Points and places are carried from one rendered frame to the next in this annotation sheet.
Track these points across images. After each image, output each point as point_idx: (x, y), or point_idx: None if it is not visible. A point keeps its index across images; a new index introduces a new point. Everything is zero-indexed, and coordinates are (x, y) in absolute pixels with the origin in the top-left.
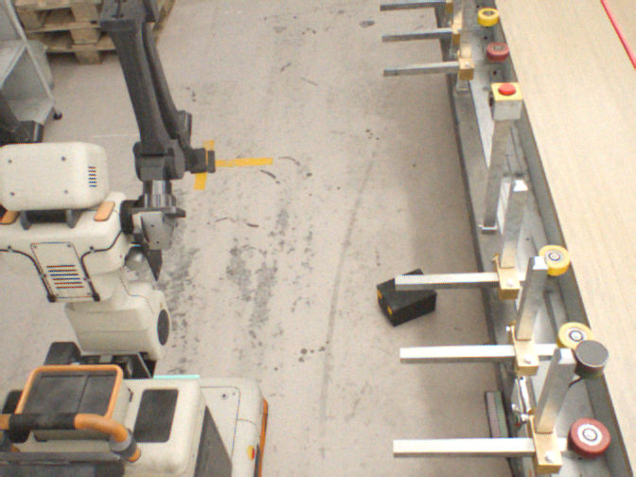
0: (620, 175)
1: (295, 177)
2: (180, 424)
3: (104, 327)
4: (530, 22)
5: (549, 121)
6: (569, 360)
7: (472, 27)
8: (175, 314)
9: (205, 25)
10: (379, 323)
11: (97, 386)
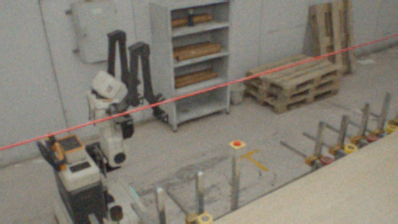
0: (278, 223)
1: (266, 181)
2: (79, 172)
3: (103, 142)
4: (362, 161)
5: (292, 190)
6: (109, 205)
7: (343, 151)
8: (172, 187)
9: (316, 115)
10: None
11: (75, 147)
